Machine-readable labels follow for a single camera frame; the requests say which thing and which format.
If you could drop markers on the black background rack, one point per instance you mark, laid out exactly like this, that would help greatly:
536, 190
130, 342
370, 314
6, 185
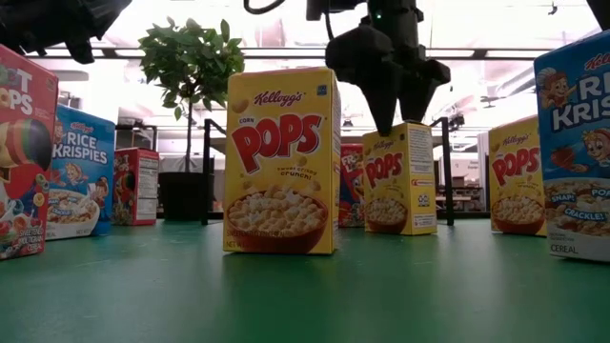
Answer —
138, 127

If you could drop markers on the green table mat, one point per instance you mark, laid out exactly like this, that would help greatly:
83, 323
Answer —
305, 295

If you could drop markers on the black hanging ceiling fixture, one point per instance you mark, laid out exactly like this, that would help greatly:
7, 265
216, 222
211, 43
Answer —
553, 8

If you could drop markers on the black mounted background device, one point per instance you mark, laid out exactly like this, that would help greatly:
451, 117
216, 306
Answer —
456, 121

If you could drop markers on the green plant in black pot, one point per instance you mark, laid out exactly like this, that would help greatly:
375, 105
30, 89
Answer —
190, 62

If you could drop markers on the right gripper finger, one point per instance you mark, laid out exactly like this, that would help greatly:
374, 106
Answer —
417, 95
381, 100

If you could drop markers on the wooden shelf stand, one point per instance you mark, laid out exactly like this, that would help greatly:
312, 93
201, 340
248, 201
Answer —
206, 190

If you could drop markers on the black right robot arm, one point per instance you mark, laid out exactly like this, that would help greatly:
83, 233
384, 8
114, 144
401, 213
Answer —
601, 10

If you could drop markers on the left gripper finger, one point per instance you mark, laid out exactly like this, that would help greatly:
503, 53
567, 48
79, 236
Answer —
109, 16
95, 12

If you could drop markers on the red Froot Loops cereal box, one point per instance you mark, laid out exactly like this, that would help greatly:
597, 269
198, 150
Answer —
136, 186
350, 186
24, 167

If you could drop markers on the yellow Corn Pops cereal box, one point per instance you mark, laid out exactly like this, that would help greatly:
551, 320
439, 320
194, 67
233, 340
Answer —
398, 181
517, 176
281, 157

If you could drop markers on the blue Rice Krispies cereal box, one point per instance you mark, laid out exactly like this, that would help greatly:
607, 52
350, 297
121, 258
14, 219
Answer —
81, 157
576, 143

